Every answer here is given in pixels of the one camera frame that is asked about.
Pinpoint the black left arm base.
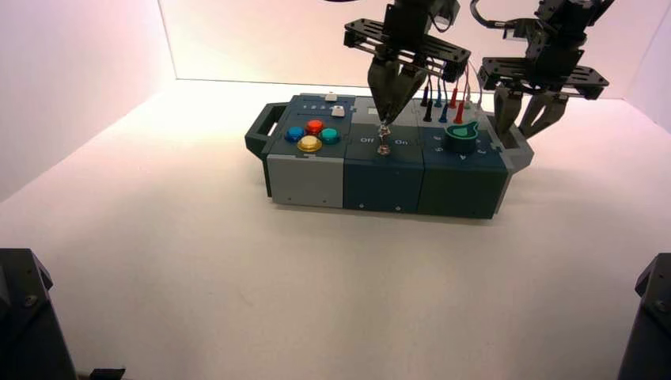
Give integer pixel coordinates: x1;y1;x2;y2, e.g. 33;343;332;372
0;248;78;380

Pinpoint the black jumper cable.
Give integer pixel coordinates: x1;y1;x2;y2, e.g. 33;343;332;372
420;78;435;124

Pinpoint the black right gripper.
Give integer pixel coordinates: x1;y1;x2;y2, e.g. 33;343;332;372
476;44;610;148

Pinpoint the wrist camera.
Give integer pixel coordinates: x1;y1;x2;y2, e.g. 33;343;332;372
430;0;461;32
501;17;541;51

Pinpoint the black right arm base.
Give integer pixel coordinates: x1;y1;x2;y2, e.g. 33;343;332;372
617;253;671;380

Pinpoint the grey and teal control box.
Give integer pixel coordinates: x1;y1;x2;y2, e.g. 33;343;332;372
245;93;536;220

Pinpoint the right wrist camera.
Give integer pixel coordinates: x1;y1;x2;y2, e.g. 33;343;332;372
501;17;541;51

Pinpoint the black and green rotary knob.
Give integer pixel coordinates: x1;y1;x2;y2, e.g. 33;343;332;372
444;120;480;155

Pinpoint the white jumper cable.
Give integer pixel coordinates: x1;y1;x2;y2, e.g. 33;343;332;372
464;60;484;111

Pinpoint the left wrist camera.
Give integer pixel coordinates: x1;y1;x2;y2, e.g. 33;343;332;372
430;0;461;32

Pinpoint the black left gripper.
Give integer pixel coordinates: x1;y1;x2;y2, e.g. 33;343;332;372
343;4;472;124

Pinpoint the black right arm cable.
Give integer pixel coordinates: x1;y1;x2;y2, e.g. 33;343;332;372
470;0;507;29

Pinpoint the blue jumper cable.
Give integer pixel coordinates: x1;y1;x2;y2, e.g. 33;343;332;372
434;78;450;124

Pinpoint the yellow round push button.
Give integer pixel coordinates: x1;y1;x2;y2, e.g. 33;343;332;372
297;135;324;154

